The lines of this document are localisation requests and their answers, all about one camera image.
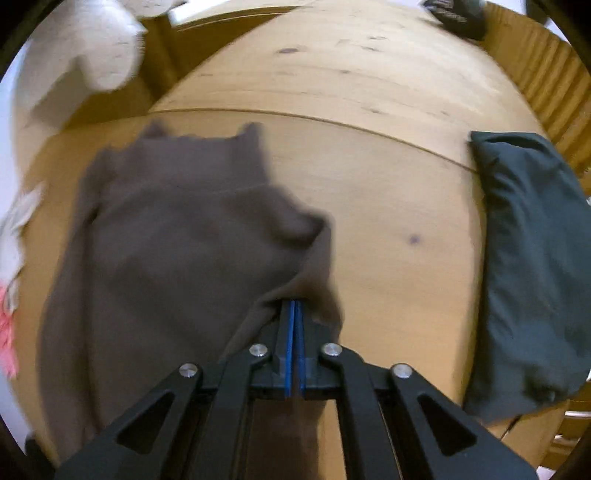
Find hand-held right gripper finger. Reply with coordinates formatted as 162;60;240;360
295;300;539;480
54;300;295;480

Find brown sweater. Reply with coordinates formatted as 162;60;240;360
37;121;345;480

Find dark teal folded garment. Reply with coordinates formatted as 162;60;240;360
462;130;591;424

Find pink garment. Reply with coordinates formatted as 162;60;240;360
0;284;20;380

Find white garment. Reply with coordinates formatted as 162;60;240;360
0;181;45;315

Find white lace cloth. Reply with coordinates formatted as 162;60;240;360
13;0;185;131

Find wooden chair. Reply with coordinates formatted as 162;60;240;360
480;4;591;172

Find black object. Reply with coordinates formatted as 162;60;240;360
421;0;489;41

